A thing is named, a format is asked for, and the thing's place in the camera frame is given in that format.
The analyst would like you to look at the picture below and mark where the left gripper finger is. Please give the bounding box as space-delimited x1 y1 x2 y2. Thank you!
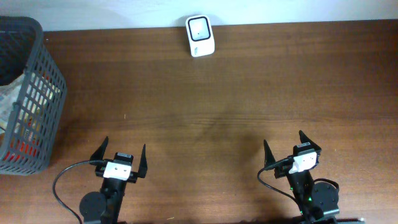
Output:
137 144 148 179
90 136 109 165

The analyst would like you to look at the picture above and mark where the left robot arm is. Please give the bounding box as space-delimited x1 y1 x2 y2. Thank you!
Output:
79 138 147 223

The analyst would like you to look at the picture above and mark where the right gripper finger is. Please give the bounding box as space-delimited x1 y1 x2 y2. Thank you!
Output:
298 130 322 151
264 140 275 168

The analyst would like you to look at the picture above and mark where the grey plastic basket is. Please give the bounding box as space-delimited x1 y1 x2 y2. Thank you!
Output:
1 16 67 175

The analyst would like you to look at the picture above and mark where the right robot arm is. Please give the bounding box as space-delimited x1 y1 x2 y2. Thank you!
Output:
257 131 340 223

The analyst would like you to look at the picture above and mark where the red spaghetti packet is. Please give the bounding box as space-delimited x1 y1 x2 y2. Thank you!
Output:
1 73 60 163

